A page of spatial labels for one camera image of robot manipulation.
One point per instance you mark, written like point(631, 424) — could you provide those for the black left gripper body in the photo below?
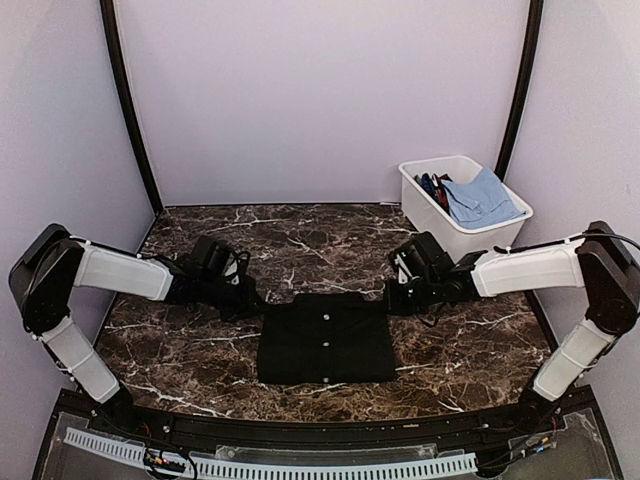
point(232, 303)

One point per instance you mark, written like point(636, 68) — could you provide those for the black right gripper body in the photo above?
point(414, 300)

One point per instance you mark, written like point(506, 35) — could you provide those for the white plastic bin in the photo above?
point(425, 215)

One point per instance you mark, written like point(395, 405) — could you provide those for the black long sleeve shirt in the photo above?
point(325, 339)

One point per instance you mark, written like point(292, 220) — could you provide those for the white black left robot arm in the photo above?
point(57, 263)

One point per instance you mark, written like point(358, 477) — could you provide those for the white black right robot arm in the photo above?
point(597, 261)

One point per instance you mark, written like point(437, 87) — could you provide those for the red navy plaid shirt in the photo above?
point(432, 185)

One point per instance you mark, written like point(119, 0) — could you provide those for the light blue polo shirt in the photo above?
point(481, 203)

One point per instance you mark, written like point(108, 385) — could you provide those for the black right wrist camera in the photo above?
point(421, 256)

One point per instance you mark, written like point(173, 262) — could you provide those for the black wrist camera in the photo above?
point(211, 259)
point(421, 256)

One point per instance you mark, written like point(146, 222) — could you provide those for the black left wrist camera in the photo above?
point(211, 259)

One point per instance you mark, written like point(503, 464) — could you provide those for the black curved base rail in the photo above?
point(483, 427)

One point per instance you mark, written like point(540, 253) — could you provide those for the white slotted cable duct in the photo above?
point(247, 463)

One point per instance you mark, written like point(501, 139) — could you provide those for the black right frame post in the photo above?
point(525, 70)

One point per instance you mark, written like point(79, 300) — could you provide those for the black frame post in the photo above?
point(119, 72)
point(525, 70)

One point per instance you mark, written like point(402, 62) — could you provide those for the black left frame post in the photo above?
point(119, 72)

